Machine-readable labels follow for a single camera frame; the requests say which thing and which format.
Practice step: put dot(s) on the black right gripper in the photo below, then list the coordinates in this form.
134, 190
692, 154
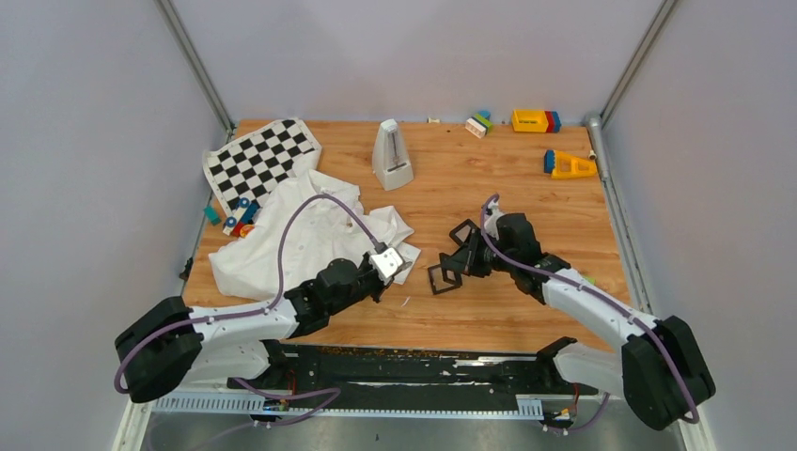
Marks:
458, 261

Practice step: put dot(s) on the black white checkerboard mat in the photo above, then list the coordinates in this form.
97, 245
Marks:
252, 165

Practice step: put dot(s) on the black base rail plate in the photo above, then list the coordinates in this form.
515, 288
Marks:
404, 380

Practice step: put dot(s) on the yellow blue triangular toy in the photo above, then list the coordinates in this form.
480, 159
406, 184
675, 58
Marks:
562, 165

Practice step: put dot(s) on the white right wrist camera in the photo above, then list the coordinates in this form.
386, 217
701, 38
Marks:
490, 222

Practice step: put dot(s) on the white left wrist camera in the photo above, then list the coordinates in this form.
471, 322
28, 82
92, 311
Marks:
388, 263

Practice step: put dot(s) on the white metronome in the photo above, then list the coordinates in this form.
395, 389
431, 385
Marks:
391, 162

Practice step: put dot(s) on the white button-up shirt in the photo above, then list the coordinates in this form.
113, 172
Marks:
247, 268

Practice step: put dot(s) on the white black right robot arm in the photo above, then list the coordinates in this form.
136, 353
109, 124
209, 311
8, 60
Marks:
654, 364

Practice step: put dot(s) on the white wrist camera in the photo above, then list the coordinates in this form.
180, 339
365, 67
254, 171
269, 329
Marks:
388, 263
490, 222

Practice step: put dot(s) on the blue red toy car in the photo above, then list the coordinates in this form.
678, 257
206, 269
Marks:
241, 216

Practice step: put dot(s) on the teal small block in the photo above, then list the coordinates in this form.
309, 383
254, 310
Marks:
212, 216

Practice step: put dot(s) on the grey metal corner pipe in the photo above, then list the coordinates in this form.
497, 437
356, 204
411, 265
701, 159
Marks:
593, 123

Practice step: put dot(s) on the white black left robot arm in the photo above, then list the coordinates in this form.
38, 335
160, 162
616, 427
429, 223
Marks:
173, 343

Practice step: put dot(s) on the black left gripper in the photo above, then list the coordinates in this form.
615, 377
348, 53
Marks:
380, 286

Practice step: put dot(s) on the black square frame box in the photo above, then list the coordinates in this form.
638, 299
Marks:
443, 280

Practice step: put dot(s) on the yellow red blue block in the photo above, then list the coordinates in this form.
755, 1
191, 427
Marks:
536, 121

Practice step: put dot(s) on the black square frame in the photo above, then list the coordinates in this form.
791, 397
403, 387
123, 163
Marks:
461, 233

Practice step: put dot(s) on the white green blue blocks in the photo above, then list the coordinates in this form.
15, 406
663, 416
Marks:
479, 124

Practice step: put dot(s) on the yellow orange round toy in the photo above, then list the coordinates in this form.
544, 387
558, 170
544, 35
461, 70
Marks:
246, 230

